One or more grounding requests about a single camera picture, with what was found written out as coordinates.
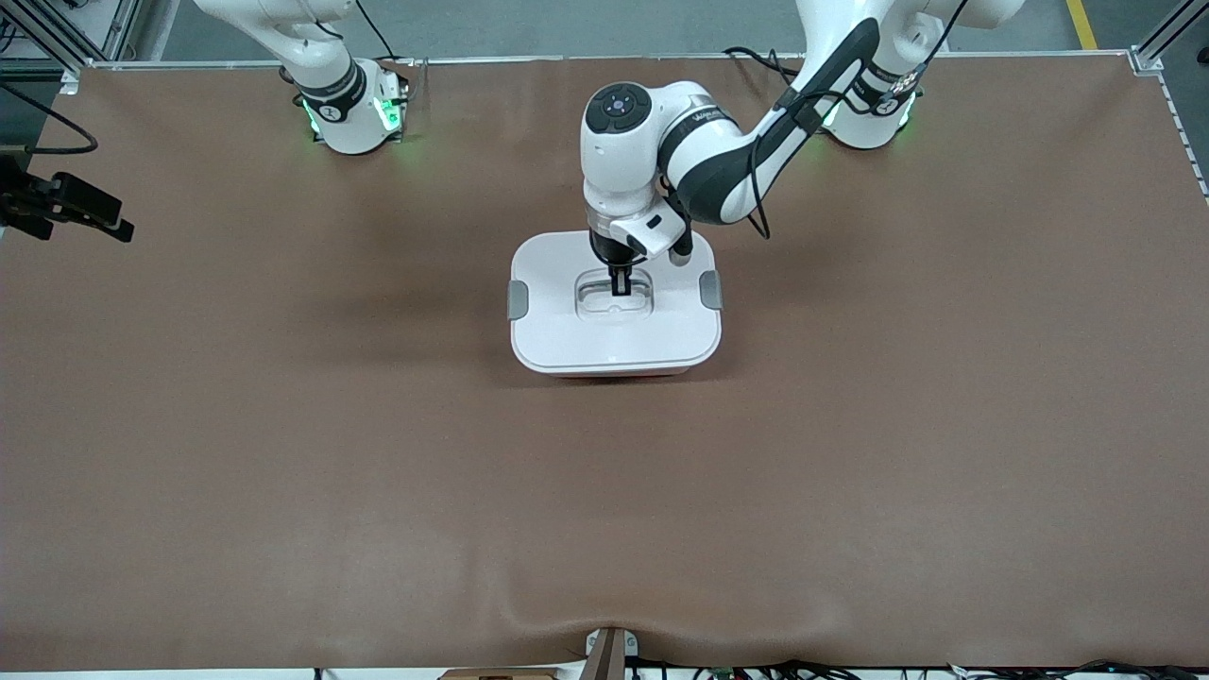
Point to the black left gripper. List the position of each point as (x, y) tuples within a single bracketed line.
[(607, 250)]

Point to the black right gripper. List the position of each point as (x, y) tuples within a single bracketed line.
[(28, 203)]

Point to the white plastic box lid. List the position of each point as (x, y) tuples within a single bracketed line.
[(567, 331)]

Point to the grey box latch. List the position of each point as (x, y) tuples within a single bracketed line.
[(518, 298), (711, 291)]

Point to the white plastic box base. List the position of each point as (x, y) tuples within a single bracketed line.
[(614, 372)]

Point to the brown table mat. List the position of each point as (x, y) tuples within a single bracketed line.
[(604, 519)]

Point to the wooden board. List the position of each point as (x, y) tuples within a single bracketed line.
[(496, 675)]

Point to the white table edge strip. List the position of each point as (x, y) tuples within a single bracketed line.
[(1185, 132)]

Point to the aluminium frame profile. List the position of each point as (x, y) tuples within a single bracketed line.
[(118, 28), (1171, 28)]

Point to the metal table clamp bracket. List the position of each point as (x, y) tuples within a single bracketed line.
[(629, 645)]

